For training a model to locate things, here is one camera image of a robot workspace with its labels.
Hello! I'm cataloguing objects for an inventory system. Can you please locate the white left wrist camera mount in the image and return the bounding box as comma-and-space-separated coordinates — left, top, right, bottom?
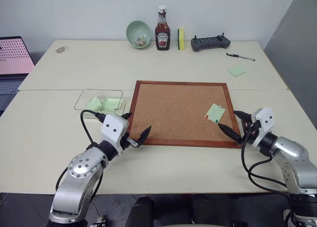
100, 114, 130, 156

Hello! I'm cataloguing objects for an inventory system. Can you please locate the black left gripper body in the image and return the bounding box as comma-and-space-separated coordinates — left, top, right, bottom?
120, 132, 139, 150

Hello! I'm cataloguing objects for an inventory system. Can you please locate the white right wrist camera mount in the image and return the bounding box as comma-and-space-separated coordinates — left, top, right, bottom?
251, 107, 275, 148

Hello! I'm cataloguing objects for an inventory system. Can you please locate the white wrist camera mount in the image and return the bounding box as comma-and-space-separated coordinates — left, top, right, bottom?
100, 114, 130, 156
251, 107, 275, 148

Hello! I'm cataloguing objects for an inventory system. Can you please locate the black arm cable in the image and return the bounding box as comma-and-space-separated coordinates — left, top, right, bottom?
241, 133, 302, 213
54, 109, 107, 195

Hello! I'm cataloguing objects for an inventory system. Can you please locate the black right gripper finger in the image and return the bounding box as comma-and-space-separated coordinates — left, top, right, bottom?
216, 123, 243, 145
233, 110, 252, 125

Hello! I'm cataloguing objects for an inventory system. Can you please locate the yellow green sponge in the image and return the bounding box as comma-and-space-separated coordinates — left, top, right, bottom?
177, 28, 186, 51

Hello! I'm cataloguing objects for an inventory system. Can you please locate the green sticky note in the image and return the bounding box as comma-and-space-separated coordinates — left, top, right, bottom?
204, 103, 226, 124

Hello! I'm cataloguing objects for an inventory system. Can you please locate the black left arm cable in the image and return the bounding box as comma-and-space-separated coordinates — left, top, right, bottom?
54, 109, 107, 195

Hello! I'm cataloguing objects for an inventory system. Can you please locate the black pen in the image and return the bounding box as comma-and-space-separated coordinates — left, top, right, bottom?
225, 52, 256, 62

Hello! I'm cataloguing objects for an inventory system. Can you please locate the wood framed cork board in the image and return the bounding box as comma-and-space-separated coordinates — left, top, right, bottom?
126, 80, 242, 149

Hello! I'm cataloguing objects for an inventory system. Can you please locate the flat green paper note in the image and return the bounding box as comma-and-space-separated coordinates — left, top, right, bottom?
101, 96, 125, 111

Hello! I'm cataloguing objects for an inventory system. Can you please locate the ketchup bottle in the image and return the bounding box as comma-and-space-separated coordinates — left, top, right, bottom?
155, 5, 172, 51

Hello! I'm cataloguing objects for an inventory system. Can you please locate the laptop with pink screen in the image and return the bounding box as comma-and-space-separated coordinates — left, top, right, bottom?
0, 36, 36, 112

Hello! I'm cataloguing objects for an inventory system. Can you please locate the clear glass tray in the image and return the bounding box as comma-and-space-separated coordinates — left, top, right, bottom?
74, 88, 127, 117

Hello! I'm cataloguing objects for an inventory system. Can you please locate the grey remote controller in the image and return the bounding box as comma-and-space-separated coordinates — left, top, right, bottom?
190, 33, 231, 52

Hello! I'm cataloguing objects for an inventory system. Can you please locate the dark rounded shape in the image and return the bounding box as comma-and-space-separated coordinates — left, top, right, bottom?
125, 196, 156, 227

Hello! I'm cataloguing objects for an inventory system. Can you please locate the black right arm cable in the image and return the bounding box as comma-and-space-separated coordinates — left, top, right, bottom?
241, 133, 302, 213

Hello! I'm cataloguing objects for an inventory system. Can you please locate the folded green paper note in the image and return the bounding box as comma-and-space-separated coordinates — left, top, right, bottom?
87, 96, 103, 112

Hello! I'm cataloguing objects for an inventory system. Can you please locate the pale green bowl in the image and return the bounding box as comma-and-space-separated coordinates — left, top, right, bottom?
126, 20, 152, 50

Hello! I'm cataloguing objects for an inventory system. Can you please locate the green sticky note pad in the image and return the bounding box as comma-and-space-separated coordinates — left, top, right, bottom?
227, 65, 248, 78

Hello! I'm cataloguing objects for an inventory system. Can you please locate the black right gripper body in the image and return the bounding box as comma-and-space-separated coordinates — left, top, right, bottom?
238, 118, 262, 146

